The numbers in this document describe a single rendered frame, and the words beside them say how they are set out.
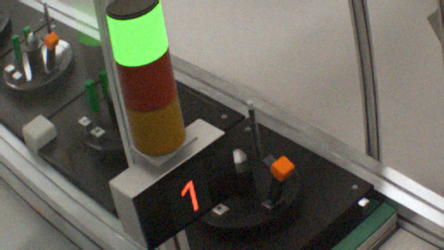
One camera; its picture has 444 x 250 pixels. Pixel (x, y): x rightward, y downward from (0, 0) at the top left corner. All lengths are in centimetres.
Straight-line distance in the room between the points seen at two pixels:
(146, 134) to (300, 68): 81
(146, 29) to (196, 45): 94
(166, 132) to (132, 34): 11
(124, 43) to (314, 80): 84
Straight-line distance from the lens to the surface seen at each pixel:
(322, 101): 173
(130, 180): 105
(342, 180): 142
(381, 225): 138
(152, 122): 102
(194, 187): 108
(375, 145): 149
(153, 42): 97
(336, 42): 186
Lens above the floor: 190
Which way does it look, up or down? 37 degrees down
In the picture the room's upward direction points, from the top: 11 degrees counter-clockwise
